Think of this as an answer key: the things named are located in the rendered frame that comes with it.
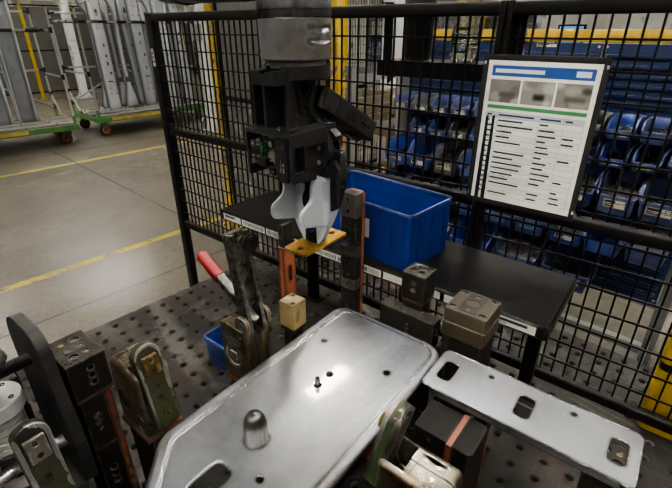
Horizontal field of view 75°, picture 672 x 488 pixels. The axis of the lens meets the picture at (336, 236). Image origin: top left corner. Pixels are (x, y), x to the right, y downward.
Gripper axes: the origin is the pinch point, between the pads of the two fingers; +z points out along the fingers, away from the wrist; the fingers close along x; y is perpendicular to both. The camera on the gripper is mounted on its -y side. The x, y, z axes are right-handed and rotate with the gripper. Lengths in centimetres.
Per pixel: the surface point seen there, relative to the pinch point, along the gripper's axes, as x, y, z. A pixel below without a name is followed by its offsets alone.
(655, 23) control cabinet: -37, -635, -22
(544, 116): 11, -55, -7
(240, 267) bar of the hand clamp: -14.9, 1.6, 10.2
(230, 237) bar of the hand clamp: -15.7, 2.1, 5.0
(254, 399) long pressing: -5.8, 8.6, 26.4
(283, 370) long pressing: -6.9, 1.5, 26.5
